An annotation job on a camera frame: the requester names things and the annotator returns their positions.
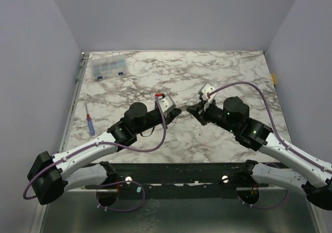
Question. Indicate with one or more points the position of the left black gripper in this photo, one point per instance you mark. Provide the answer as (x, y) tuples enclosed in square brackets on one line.
[(172, 114)]

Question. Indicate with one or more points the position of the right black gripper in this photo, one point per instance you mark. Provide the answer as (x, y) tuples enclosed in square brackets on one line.
[(203, 112)]

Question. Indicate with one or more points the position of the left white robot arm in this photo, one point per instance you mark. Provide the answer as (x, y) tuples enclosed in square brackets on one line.
[(48, 175)]

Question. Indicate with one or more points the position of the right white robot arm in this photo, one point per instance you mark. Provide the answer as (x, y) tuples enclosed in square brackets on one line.
[(303, 173)]

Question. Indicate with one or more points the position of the clear plastic organizer box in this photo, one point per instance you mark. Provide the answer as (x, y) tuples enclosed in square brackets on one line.
[(109, 67)]

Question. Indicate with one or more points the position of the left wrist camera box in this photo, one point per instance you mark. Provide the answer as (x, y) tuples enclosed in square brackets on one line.
[(166, 103)]

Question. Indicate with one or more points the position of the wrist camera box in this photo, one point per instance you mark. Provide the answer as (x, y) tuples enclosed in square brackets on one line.
[(205, 95), (166, 103)]

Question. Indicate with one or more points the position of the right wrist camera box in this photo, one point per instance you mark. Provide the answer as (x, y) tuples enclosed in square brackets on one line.
[(205, 95)]

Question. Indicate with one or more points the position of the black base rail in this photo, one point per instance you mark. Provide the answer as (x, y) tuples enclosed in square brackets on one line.
[(175, 180)]

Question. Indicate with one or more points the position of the blue handled screwdriver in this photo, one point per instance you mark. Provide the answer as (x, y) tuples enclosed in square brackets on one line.
[(89, 122)]

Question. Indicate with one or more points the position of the aluminium frame rail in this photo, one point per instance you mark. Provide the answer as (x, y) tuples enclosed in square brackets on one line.
[(73, 105)]

